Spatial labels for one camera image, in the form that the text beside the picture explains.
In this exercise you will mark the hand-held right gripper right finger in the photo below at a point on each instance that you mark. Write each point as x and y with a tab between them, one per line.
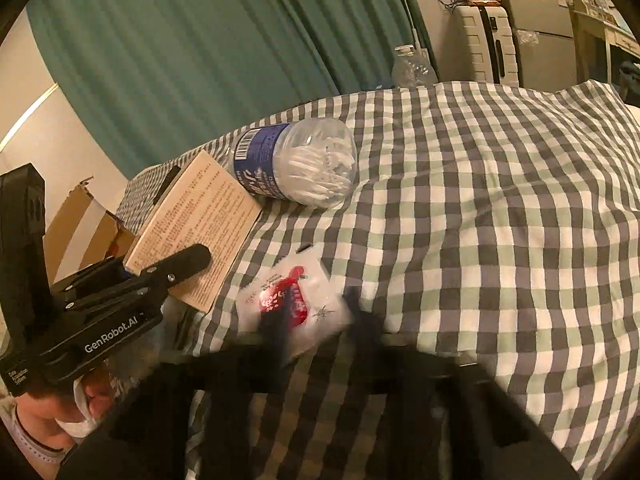
365	322

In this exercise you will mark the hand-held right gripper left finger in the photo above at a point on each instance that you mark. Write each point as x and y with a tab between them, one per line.
275	332

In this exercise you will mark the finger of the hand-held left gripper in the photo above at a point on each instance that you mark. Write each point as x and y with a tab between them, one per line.
170	270
95	272

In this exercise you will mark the brown cardboard box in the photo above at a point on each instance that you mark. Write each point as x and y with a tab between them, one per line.
75	230

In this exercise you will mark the white packet with red print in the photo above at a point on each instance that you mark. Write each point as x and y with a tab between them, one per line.
320	305

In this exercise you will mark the beige printed box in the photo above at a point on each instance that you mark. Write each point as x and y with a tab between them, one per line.
210	220

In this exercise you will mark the blue label cotton swab bottle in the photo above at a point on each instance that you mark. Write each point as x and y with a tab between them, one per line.
320	165

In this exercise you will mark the person's left forearm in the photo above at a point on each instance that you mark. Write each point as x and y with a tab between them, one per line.
27	442

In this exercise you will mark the person's left hand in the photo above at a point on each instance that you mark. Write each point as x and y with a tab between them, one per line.
97	400

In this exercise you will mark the green curtain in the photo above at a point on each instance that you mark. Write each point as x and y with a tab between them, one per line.
200	60

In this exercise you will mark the large clear water bottle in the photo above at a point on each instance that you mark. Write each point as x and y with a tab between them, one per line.
410	67

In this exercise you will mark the white suitcase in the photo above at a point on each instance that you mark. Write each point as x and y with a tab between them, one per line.
475	45

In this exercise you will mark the grey fridge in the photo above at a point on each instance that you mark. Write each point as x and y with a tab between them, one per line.
545	35

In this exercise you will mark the dark chair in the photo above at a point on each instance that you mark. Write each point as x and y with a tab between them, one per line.
631	82

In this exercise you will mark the white desk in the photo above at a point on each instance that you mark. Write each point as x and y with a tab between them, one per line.
612	35

